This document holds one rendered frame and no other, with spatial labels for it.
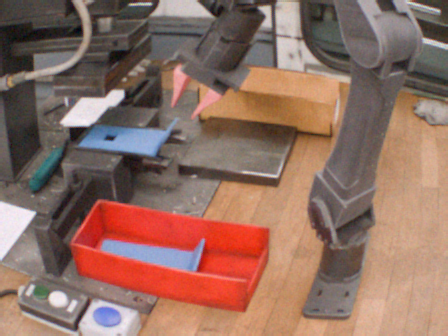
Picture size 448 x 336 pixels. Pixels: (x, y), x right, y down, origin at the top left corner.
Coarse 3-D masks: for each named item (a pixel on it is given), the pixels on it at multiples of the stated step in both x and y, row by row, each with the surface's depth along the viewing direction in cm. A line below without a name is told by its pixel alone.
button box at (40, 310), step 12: (24, 288) 82; (48, 288) 82; (60, 288) 82; (24, 300) 79; (36, 300) 79; (48, 300) 79; (72, 300) 80; (84, 300) 81; (24, 312) 80; (36, 312) 78; (48, 312) 77; (60, 312) 78; (72, 312) 78; (84, 312) 80; (48, 324) 79; (60, 324) 77; (72, 324) 76
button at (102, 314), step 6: (102, 306) 79; (108, 306) 79; (96, 312) 77; (102, 312) 78; (108, 312) 78; (114, 312) 78; (96, 318) 76; (102, 318) 77; (108, 318) 77; (114, 318) 77; (120, 318) 77; (102, 324) 76; (108, 324) 76; (114, 324) 76
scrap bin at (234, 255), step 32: (96, 224) 95; (128, 224) 97; (160, 224) 95; (192, 224) 93; (224, 224) 92; (96, 256) 86; (224, 256) 94; (256, 256) 93; (128, 288) 88; (160, 288) 85; (192, 288) 84; (224, 288) 82; (256, 288) 88
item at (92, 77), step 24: (72, 24) 103; (96, 24) 96; (120, 24) 99; (144, 24) 98; (24, 48) 99; (48, 48) 97; (72, 48) 96; (96, 48) 95; (120, 48) 94; (144, 48) 103; (72, 72) 93; (96, 72) 91; (120, 72) 96; (72, 96) 93; (96, 96) 92
